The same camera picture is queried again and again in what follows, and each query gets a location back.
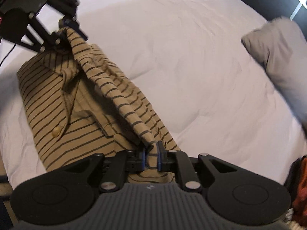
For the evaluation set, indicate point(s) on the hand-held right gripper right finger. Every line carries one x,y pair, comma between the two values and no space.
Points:
159,158

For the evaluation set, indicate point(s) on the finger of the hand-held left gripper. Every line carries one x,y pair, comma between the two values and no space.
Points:
69,12
72,26

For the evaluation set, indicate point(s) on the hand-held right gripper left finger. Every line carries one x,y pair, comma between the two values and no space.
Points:
143,159

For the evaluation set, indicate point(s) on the tan striped button shirt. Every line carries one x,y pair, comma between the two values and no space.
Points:
60,100

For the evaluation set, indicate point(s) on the bed with grey sheet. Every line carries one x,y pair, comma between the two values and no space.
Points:
191,64

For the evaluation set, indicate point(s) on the black garment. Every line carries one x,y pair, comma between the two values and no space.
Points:
291,177

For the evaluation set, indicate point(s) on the red fleece garment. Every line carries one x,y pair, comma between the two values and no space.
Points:
301,196

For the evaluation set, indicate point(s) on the grey pillow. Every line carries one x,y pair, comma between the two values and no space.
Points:
283,60

